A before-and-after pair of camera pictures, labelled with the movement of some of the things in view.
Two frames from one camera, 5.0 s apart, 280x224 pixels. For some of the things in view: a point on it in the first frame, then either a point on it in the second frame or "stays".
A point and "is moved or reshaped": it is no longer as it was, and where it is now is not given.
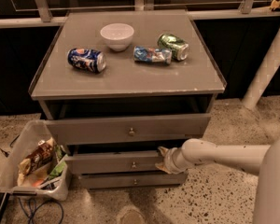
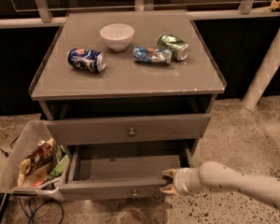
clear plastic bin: [35, 163] stays
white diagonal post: [271, 65] stays
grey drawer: [102, 161] is moved or reshaped
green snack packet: [58, 169] stays
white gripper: [170, 161] -> [179, 181]
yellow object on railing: [277, 4] stays
